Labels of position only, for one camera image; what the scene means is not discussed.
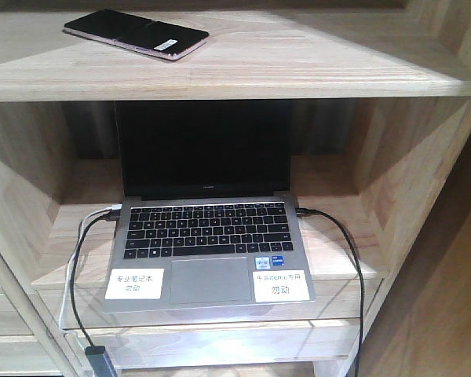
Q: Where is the black foldable smartphone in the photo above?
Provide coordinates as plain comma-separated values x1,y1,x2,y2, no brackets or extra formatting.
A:
64,9,210,61

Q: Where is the light wooden desk shelf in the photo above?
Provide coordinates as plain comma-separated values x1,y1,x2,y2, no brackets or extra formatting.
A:
0,1,471,376

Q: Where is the grey open laptop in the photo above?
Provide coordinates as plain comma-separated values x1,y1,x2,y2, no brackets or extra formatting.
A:
103,99,316,313

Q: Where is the white paper label right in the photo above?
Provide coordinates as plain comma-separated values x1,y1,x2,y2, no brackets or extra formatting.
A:
253,270,311,302

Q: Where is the white paper label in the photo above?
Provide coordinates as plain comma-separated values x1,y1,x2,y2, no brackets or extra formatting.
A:
253,270,311,302
104,268,164,300

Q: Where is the white paper label left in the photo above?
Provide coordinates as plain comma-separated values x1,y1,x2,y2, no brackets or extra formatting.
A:
104,268,164,300

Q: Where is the grey usb hub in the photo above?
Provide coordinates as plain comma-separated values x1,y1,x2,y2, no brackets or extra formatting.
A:
85,346,118,377

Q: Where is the black laptop cable right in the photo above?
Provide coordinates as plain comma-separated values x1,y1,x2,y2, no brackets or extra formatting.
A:
296,207,367,377

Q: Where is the black laptop cable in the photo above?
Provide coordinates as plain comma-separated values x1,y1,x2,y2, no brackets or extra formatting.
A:
69,210,121,349
296,207,367,377

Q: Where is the black laptop cable left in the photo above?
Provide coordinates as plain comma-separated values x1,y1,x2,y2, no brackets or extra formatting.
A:
69,210,121,349

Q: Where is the white laptop cable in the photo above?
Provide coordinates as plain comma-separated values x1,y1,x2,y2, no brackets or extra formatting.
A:
57,203,122,335

